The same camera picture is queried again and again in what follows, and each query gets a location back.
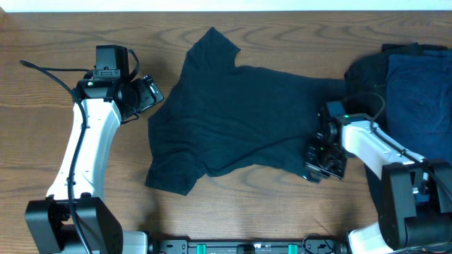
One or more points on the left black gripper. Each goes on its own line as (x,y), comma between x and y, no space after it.
(146,99)

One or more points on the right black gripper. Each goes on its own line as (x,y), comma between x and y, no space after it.
(313,168)

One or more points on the dark teal t-shirt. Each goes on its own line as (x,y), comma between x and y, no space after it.
(220,117)

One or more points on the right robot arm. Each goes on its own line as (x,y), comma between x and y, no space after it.
(415,192)

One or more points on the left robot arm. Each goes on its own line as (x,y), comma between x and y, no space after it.
(74,214)

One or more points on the black garment in pile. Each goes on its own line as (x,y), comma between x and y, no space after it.
(366,79)

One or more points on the blue garment in pile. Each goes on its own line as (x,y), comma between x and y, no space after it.
(418,102)

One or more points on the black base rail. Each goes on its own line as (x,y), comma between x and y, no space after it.
(247,247)

